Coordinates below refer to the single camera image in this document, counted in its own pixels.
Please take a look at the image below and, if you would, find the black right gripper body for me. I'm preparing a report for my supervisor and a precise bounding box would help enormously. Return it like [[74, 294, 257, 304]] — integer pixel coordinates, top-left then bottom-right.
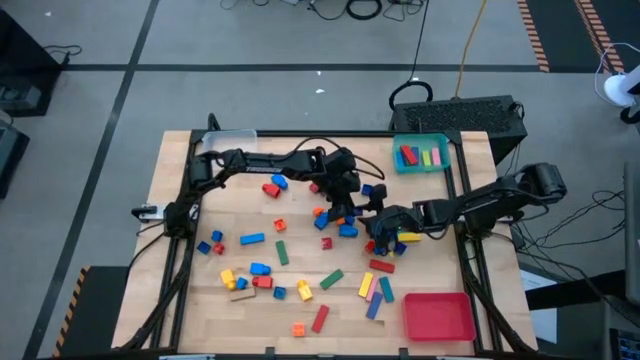
[[370, 202, 427, 240]]

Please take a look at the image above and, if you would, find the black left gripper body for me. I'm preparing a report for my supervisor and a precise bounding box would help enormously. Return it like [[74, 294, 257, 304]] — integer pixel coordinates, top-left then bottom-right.
[[330, 173, 362, 207]]

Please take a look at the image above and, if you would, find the long teal block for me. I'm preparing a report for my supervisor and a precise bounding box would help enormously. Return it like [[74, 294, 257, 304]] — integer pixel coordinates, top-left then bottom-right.
[[378, 276, 396, 304]]

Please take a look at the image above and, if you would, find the teal plastic bin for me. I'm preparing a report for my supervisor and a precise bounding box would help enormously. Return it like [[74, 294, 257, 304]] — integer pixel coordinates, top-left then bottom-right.
[[392, 132, 452, 175]]

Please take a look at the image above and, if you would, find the red plastic bin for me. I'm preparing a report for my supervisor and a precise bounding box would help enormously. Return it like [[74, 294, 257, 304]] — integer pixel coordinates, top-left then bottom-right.
[[402, 291, 477, 343]]

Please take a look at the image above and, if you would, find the black perforated computer case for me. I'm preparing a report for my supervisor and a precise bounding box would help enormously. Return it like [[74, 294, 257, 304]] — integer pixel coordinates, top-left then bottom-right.
[[389, 94, 529, 166]]

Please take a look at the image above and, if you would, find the clear plastic bin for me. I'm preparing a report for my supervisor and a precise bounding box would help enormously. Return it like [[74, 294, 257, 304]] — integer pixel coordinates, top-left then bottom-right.
[[201, 128, 259, 156]]

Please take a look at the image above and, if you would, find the white paper sheet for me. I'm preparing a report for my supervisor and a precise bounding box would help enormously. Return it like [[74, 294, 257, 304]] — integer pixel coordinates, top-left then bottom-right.
[[519, 267, 559, 344]]

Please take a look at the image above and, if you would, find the grey desk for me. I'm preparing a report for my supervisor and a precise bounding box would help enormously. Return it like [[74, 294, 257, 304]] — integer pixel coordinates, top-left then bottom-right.
[[622, 159, 640, 306]]

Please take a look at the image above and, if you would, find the black orange striped floor mat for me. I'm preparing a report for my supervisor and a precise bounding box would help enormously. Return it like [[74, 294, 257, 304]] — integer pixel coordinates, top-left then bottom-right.
[[517, 0, 626, 74], [52, 264, 131, 359]]

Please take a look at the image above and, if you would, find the dark electronic device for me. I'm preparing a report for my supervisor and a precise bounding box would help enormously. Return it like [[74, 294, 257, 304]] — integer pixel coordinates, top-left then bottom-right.
[[602, 294, 640, 360]]

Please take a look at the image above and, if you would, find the white round device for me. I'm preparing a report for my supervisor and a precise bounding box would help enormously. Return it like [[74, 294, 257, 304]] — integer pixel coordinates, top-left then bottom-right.
[[602, 64, 640, 109]]

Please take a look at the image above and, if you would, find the grey equipment box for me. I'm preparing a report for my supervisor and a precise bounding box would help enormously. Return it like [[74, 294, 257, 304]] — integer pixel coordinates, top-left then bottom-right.
[[0, 117, 30, 199]]

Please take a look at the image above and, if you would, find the black equipment stand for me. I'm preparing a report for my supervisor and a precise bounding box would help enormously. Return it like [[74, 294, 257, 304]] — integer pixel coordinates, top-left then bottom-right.
[[0, 9, 64, 119]]

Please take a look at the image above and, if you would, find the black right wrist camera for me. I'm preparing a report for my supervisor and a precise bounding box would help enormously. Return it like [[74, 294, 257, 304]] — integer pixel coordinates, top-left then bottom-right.
[[369, 183, 389, 211]]

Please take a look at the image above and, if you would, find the black hanging cable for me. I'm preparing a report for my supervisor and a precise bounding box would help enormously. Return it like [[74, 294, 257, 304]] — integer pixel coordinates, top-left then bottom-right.
[[388, 0, 434, 114]]

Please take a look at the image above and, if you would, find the black coiled cable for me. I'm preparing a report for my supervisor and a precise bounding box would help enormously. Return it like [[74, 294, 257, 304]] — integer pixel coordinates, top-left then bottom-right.
[[345, 0, 384, 21]]

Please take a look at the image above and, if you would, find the black cable bundle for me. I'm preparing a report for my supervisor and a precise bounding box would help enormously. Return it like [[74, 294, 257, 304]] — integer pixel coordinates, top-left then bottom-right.
[[509, 189, 640, 321]]

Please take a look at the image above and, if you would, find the yellow hanging cable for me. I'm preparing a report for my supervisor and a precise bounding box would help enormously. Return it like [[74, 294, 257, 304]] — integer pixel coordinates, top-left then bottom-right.
[[453, 0, 489, 99]]

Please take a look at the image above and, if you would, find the silver mounting bracket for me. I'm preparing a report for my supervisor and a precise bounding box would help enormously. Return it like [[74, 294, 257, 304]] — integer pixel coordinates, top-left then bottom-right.
[[131, 202, 167, 224]]

